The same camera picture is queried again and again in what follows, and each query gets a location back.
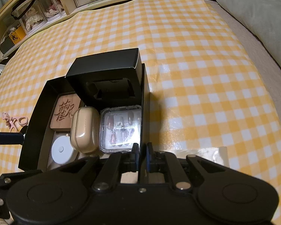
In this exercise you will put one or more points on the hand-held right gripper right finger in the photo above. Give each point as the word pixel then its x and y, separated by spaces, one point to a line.
pixel 150 155

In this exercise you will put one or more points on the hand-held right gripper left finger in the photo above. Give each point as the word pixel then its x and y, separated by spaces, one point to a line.
pixel 134 154

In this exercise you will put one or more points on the pink scissors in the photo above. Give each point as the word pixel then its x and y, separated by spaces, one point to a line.
pixel 7 117

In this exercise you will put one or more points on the black cardboard box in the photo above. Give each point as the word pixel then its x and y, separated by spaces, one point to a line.
pixel 35 126

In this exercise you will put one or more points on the clear press-on nail box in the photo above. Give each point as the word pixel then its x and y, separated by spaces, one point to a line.
pixel 119 126

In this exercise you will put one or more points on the white round container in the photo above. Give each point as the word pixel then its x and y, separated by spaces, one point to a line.
pixel 60 148

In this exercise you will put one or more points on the beige earbuds case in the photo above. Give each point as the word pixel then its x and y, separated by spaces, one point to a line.
pixel 84 131

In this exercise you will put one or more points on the carved wooden block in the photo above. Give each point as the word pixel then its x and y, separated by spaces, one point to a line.
pixel 64 112

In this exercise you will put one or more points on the yellow checked cloth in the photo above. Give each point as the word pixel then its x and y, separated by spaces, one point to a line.
pixel 189 75

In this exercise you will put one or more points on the dark storage box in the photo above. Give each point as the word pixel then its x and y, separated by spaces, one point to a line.
pixel 5 45

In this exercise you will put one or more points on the black box lid insert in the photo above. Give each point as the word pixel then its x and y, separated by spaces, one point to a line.
pixel 103 61

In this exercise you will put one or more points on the yellow box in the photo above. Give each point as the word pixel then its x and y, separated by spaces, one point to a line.
pixel 17 35

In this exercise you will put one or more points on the clear doll display case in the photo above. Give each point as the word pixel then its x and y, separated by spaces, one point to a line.
pixel 34 21
pixel 51 4

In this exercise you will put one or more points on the black headband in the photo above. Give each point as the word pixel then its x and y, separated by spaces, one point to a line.
pixel 13 11

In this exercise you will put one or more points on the grey pillow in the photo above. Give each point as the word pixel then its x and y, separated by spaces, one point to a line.
pixel 255 16

